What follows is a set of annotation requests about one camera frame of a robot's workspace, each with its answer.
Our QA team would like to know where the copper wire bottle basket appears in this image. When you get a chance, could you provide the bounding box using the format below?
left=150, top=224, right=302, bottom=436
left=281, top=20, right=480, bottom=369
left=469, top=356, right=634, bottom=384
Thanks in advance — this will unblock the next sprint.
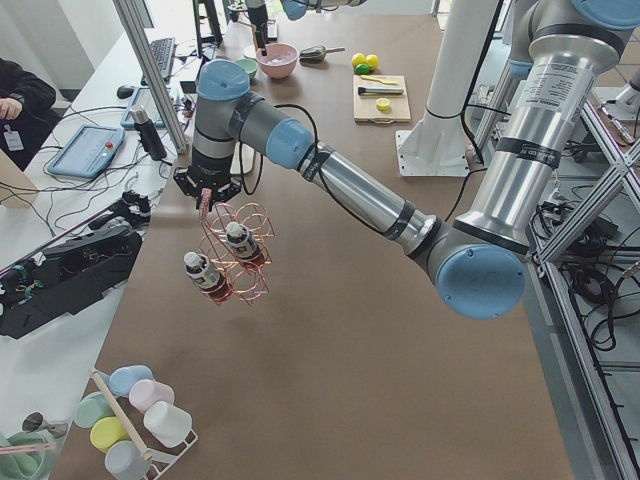
left=198, top=189, right=275, bottom=305

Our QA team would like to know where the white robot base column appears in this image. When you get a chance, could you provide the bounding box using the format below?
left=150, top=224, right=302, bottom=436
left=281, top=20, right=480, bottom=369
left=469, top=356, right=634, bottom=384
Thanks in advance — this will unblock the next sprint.
left=396, top=0, right=502, bottom=177

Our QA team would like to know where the pink cup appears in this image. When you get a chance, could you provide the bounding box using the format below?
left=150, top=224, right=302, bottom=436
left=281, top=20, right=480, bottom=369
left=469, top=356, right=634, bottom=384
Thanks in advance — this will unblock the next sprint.
left=128, top=379, right=175, bottom=413

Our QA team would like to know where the steel muddler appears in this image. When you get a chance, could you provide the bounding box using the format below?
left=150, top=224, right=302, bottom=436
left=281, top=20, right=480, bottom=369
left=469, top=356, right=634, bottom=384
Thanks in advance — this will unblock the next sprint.
left=357, top=86, right=404, bottom=96

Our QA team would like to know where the blue teach pendant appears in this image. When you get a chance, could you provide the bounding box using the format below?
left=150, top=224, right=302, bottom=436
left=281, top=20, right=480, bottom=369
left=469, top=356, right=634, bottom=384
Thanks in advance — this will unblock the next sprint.
left=120, top=87, right=164, bottom=130
left=47, top=125, right=125, bottom=179

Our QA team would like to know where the half lemon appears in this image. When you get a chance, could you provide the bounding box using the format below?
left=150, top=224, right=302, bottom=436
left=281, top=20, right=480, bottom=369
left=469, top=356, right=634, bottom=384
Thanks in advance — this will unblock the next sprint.
left=376, top=98, right=391, bottom=111

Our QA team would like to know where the metal jigger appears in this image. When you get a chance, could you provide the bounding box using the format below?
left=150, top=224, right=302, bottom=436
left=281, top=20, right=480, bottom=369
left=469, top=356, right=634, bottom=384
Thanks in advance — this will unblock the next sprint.
left=22, top=412, right=69, bottom=439

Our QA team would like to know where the blue cup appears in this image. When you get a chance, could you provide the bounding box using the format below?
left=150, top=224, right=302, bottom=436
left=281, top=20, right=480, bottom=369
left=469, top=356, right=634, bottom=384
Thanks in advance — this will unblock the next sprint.
left=108, top=364, right=154, bottom=396

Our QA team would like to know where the yellow plastic knife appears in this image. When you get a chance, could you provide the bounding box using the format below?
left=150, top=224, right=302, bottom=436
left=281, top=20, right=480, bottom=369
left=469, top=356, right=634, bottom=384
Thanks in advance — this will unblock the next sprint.
left=360, top=75, right=399, bottom=85

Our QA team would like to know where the black equipment case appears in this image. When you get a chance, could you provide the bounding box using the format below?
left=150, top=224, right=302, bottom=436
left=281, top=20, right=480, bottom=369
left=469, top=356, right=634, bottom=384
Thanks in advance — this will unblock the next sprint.
left=0, top=189, right=152, bottom=341

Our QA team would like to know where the rear tea bottle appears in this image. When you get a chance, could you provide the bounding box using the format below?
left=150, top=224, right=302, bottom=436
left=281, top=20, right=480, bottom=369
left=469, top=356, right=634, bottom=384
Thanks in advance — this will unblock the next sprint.
left=225, top=221, right=265, bottom=267

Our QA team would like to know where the pink bowl with ice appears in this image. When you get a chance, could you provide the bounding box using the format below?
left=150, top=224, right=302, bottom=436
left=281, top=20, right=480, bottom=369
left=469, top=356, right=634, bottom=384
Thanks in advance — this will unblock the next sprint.
left=255, top=43, right=299, bottom=80

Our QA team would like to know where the middle tea bottle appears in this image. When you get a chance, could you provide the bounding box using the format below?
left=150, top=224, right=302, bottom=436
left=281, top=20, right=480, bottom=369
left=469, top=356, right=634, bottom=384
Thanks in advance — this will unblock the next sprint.
left=183, top=251, right=233, bottom=304

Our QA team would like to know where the grey cup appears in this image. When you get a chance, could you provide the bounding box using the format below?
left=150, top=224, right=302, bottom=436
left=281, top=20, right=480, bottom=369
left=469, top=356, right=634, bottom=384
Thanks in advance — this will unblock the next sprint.
left=104, top=440, right=150, bottom=480

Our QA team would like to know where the white cup rack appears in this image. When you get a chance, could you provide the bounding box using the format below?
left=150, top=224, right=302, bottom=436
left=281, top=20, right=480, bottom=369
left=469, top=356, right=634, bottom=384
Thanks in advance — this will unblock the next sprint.
left=90, top=369, right=199, bottom=479

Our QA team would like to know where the wooden stand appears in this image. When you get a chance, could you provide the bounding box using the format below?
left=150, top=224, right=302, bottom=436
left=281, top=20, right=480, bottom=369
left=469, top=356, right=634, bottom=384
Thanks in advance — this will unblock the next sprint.
left=238, top=13, right=278, bottom=59

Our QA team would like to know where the tea bottle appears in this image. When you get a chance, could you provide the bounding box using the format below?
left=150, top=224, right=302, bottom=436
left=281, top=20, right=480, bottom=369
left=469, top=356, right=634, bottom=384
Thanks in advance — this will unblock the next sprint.
left=183, top=251, right=233, bottom=304
left=225, top=221, right=265, bottom=267

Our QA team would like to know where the white cup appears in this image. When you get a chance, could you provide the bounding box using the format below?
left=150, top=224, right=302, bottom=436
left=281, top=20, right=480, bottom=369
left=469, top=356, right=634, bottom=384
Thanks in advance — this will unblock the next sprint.
left=143, top=401, right=192, bottom=448

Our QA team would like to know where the wooden cutting board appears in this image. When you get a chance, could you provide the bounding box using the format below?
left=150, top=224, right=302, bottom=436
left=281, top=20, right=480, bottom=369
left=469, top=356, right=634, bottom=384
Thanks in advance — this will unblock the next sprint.
left=353, top=75, right=411, bottom=123

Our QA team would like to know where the yellow cup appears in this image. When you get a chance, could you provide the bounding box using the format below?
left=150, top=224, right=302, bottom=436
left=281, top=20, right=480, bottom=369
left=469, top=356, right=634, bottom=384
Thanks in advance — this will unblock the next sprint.
left=89, top=416, right=130, bottom=453

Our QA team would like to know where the black keyboard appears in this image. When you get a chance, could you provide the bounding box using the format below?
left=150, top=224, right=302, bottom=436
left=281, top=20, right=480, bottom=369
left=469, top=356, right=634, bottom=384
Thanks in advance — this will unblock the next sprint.
left=149, top=37, right=176, bottom=84

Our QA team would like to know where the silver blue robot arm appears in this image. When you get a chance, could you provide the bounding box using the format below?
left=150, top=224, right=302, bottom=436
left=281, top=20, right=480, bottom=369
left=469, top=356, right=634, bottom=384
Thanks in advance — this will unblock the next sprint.
left=175, top=1, right=639, bottom=320

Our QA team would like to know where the green bowl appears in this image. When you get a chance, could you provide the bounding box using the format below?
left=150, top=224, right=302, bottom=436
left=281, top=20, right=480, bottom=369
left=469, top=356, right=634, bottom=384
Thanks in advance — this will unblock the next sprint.
left=235, top=58, right=258, bottom=81

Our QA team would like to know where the green cup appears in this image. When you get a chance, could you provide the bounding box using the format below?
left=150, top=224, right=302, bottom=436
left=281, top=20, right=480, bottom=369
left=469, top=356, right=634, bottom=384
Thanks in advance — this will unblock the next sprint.
left=74, top=391, right=114, bottom=429

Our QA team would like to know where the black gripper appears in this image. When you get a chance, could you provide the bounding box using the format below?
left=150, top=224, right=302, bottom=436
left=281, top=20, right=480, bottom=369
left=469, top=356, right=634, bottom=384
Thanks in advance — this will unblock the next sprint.
left=227, top=0, right=269, bottom=55
left=173, top=149, right=241, bottom=209

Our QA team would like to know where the black computer mouse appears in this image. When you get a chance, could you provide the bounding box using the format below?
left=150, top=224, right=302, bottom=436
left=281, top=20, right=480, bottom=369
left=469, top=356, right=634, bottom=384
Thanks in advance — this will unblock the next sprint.
left=116, top=85, right=135, bottom=100

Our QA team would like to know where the cream serving tray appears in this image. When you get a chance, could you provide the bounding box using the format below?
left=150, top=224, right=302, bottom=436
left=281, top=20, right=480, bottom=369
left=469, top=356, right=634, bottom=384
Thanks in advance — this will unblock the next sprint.
left=231, top=144, right=259, bottom=176

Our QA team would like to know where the metal ice scoop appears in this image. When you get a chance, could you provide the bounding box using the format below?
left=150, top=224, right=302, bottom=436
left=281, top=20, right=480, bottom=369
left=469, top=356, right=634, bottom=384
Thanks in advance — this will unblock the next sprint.
left=299, top=46, right=346, bottom=63

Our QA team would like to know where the black thermos bottle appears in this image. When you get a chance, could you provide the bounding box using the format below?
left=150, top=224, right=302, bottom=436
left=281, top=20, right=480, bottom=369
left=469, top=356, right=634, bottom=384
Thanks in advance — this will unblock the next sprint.
left=130, top=105, right=167, bottom=161

